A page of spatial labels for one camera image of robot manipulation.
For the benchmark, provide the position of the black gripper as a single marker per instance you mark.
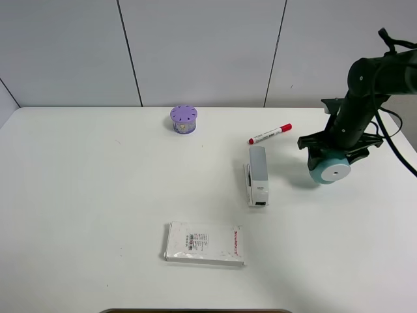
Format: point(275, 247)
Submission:
point(322, 140)

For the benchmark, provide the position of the teal pencil sharpener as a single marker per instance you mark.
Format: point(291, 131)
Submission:
point(330, 170)

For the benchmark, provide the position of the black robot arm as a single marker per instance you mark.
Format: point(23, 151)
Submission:
point(371, 82)

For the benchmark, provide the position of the white grey stapler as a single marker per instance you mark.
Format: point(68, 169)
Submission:
point(256, 174)

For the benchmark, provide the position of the red whiteboard marker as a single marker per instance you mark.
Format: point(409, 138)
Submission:
point(269, 134)

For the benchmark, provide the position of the white cardboard box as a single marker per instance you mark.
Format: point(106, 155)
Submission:
point(206, 244)

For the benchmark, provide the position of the purple round container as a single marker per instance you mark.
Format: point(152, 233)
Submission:
point(184, 119)

